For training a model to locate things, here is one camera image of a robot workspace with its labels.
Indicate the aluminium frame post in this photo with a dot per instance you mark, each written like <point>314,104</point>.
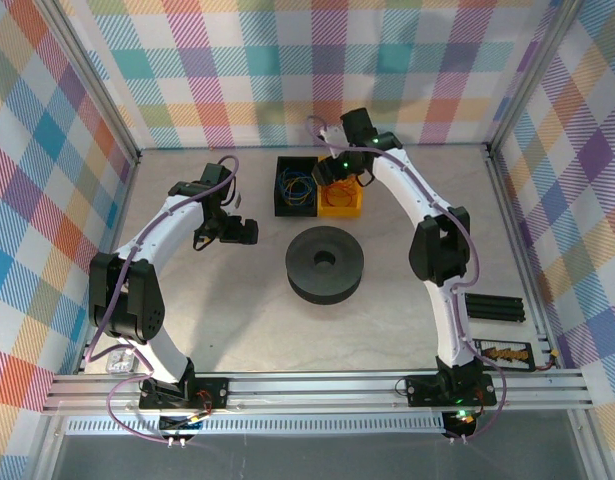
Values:
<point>533,75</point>
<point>98,87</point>

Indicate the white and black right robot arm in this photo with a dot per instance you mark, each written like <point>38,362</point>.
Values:
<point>444,310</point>

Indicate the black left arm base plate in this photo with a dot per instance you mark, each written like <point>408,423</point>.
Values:
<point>217,392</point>

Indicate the black extrusion stack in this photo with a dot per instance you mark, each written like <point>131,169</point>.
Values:
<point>494,309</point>

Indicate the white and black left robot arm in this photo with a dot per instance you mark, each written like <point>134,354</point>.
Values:
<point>162,357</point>

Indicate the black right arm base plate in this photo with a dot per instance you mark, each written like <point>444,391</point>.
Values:
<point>422,390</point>

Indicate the aluminium lower frame bar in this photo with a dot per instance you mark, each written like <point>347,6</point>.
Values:
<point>589,447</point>
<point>49,450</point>

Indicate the aluminium side floor rail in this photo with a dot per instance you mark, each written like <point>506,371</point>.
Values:
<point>513,225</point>
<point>128,190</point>

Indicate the wide aluminium mounting rail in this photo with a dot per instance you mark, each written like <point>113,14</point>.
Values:
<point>312,390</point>

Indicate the yellow plastic bin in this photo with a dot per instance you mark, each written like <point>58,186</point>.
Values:
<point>339,211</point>

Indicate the black board with orange print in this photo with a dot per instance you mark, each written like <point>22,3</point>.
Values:
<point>504,355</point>

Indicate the black plastic bin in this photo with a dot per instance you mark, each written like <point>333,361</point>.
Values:
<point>297,212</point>

